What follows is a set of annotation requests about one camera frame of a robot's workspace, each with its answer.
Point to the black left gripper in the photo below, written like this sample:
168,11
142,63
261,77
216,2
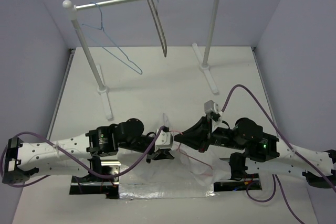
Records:
160,155

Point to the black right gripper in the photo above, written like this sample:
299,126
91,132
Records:
197,136

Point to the white t shirt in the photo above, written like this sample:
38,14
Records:
174,170

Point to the pink wire hanger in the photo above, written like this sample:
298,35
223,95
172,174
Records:
191,158

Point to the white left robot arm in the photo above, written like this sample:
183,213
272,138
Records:
81,155

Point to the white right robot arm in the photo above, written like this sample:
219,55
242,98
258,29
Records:
256,151

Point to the grey plastic hanger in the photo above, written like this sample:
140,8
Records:
158,25

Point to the silver foil sheet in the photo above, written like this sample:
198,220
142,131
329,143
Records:
164,190

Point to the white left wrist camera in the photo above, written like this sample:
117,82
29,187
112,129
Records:
164,140

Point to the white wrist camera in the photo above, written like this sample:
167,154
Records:
213,114
164,140

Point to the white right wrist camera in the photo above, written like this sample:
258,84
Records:
213,114

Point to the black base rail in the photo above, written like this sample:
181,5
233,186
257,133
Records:
110,187

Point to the blue wire hanger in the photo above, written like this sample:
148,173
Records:
131,64

